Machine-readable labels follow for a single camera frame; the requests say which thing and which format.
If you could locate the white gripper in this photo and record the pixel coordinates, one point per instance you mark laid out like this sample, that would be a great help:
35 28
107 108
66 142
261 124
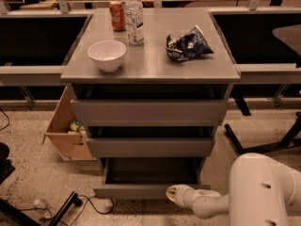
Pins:
187 196

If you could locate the grey bottom drawer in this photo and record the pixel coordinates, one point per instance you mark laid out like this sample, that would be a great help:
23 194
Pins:
147 178

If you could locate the grey drawer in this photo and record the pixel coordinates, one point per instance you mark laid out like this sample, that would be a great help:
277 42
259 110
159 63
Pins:
150 141
148 105
147 178

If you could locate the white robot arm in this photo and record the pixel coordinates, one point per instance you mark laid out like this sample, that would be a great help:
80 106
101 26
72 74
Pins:
262 191

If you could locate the grey middle drawer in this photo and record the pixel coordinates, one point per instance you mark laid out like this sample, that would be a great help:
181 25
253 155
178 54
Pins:
150 141

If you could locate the grey drawer cabinet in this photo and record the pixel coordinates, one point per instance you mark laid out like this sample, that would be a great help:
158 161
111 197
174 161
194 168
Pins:
148 63

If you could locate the grey top drawer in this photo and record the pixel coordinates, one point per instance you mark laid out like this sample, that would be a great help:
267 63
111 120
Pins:
148 105

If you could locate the green item in box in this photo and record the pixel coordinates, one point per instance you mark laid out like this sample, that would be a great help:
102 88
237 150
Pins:
75 126

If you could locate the cardboard box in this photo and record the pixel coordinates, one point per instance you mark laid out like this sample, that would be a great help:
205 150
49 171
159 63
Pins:
70 145

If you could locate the clear bottle on floor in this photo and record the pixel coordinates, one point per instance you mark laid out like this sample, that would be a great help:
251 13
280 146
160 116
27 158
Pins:
42 207

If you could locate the blue crumpled chip bag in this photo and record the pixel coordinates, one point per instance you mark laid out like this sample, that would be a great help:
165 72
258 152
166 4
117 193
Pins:
188 46

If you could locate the white bowl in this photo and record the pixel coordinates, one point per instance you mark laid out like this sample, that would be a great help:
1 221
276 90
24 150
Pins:
107 55

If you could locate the clear plastic water bottle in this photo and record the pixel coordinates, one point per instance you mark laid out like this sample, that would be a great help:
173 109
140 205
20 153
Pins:
133 10

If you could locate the orange soda can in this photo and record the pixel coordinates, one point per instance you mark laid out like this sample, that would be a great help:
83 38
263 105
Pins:
117 15

